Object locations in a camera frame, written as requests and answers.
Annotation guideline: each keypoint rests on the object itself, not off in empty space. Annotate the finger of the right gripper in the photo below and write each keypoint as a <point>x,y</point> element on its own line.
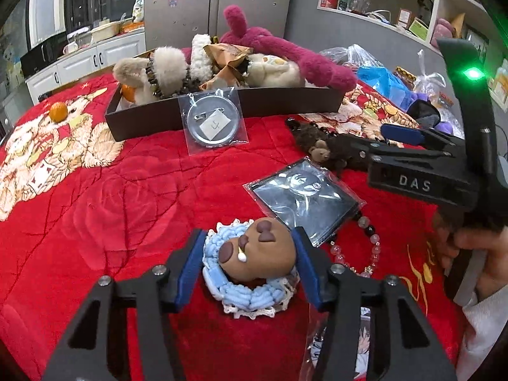
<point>429,139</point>
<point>400,152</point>

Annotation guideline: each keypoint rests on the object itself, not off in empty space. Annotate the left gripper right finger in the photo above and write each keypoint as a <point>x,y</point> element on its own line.
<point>403,345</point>

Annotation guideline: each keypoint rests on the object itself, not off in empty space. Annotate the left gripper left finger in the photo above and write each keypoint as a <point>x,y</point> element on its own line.
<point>94,345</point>

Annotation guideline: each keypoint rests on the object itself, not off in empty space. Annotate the brown bear head charm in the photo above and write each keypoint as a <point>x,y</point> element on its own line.
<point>265,250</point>

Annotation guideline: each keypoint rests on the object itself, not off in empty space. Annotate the brown paper bear box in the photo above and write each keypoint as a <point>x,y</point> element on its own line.
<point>229,63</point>

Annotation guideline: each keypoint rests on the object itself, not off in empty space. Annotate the magenta plush bear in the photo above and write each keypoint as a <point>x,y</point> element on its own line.
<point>316,69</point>

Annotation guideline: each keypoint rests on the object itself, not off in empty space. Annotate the cream fluffy plush toy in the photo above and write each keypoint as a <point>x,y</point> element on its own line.
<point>166,72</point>

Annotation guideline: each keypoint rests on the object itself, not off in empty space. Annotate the orange mandarin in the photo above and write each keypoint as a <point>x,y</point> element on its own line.
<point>58,112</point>
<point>128,93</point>

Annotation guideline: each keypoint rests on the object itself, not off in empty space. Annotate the person right hand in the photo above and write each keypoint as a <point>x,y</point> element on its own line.
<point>474,259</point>

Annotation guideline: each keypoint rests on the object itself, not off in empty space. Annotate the purple cloth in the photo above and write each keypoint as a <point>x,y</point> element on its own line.
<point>429,116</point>

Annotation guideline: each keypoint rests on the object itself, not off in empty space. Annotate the round anime badge in bag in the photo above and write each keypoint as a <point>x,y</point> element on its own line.
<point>335,350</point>

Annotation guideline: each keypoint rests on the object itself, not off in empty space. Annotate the clear plastic bag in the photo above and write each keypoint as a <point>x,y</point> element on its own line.
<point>429,87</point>

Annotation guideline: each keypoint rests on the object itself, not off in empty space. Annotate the blue plastic bag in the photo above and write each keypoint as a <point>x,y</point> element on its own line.
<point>387,85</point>

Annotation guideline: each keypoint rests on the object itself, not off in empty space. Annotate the dark anime card sleeve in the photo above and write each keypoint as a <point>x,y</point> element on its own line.
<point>306,195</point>

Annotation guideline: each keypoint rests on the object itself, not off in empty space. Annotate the red bear print blanket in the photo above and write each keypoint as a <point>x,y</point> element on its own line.
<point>128,216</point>

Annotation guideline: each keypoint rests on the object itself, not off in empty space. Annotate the pink pouch on shelf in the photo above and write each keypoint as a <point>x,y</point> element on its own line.
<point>443,30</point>

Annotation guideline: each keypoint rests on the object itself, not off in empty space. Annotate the cream plush puppy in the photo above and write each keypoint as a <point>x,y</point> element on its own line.
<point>265,70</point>

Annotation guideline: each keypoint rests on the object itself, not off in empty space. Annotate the silver pin badge in bag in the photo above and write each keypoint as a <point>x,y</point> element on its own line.
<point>212,120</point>

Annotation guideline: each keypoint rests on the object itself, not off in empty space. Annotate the blue white crochet scrunchie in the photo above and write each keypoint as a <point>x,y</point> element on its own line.
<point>266,299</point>

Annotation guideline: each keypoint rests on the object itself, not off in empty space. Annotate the silver double door refrigerator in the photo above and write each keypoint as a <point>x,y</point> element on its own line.
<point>175,22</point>

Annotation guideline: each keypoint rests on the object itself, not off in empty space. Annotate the black shallow tray box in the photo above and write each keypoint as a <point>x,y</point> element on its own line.
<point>127,120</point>

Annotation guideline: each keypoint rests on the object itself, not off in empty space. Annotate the white kitchen cabinet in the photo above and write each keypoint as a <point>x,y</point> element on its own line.
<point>85,61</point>

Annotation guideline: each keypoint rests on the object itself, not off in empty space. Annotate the black microwave oven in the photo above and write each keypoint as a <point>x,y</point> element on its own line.
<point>44,54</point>

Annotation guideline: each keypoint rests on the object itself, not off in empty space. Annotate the white mug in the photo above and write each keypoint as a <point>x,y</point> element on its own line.
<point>70,48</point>

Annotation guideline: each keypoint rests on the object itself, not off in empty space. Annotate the white wall shelf unit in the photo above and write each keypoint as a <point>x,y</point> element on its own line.
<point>416,20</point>

